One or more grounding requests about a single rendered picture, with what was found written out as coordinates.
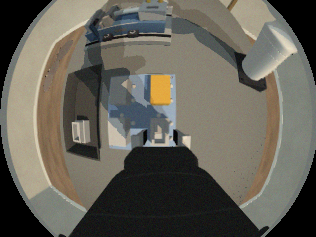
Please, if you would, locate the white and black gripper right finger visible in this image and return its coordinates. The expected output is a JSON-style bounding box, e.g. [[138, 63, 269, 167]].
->
[[173, 129, 191, 149]]

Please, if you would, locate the yellow rectangular block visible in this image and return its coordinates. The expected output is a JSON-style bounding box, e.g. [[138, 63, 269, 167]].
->
[[150, 75, 171, 105]]

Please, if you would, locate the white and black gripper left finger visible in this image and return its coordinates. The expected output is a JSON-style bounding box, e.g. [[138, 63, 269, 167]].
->
[[131, 129, 147, 150]]

